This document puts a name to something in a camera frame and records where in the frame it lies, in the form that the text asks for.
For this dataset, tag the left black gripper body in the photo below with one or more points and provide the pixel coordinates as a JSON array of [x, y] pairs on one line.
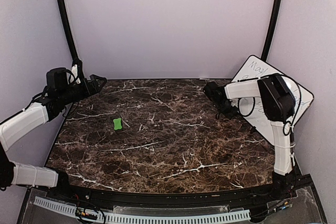
[[86, 91]]

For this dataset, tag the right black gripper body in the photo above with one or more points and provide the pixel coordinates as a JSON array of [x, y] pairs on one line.
[[223, 109]]

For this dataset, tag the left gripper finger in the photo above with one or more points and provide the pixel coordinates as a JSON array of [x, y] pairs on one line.
[[98, 78], [100, 85]]

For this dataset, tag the green whiteboard eraser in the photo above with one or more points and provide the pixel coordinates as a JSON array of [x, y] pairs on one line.
[[117, 124]]

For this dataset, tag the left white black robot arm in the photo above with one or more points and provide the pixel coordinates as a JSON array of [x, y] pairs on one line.
[[63, 87]]

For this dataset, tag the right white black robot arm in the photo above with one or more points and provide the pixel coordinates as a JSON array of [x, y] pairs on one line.
[[278, 105]]

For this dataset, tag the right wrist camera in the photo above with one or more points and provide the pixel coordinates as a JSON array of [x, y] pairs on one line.
[[214, 92]]

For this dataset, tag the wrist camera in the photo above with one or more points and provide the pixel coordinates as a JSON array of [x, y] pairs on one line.
[[76, 72], [214, 92]]

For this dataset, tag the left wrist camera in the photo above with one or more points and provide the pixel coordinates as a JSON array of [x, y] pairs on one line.
[[76, 72]]

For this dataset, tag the white slotted cable duct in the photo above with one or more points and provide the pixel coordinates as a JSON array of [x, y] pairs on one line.
[[145, 215]]

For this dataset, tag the left black frame post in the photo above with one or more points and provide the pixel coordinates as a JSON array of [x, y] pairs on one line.
[[67, 29]]

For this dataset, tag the black frame post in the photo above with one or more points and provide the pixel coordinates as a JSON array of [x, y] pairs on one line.
[[270, 30], [67, 29]]

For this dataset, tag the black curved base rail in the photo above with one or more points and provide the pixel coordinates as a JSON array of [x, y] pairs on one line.
[[248, 197]]

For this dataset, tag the right black frame post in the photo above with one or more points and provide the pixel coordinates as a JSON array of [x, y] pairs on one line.
[[270, 30]]

